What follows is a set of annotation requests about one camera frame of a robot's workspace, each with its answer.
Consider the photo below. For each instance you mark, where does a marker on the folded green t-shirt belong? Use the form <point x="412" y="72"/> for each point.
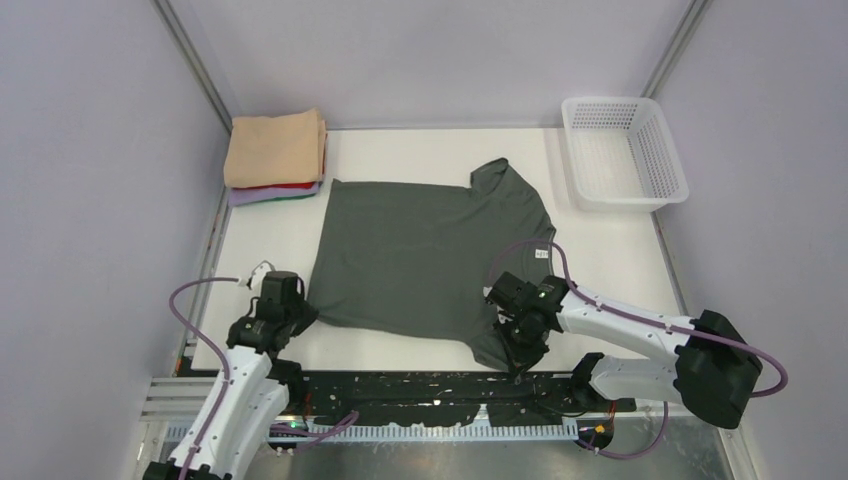
<point x="293" y="197"/>

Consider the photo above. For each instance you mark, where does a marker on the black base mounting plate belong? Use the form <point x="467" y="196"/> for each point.
<point x="457" y="397"/>

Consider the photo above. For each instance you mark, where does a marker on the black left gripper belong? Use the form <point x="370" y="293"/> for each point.
<point x="299" y="316"/>

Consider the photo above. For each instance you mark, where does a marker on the dark grey t-shirt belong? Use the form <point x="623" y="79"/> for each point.
<point x="415" y="259"/>

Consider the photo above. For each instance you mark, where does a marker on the folded lavender t-shirt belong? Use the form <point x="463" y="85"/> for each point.
<point x="239" y="197"/>

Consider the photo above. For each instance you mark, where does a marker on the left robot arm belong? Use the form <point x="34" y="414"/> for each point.
<point x="253" y="385"/>

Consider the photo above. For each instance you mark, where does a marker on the white slotted cable duct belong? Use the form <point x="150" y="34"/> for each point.
<point x="474" y="432"/>

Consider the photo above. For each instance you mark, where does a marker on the folded beige t-shirt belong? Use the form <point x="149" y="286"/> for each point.
<point x="266" y="151"/>

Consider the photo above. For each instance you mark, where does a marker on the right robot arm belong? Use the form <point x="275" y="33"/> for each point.
<point x="700" y="363"/>

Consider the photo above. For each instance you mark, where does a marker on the aluminium frame rail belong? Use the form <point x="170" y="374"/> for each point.
<point x="437" y="381"/>

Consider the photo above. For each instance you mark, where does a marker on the white plastic basket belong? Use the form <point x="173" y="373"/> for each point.
<point x="619" y="155"/>

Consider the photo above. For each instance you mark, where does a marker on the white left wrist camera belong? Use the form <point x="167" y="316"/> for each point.
<point x="258" y="273"/>

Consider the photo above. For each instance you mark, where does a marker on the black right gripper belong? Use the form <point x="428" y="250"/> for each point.
<point x="521" y="337"/>

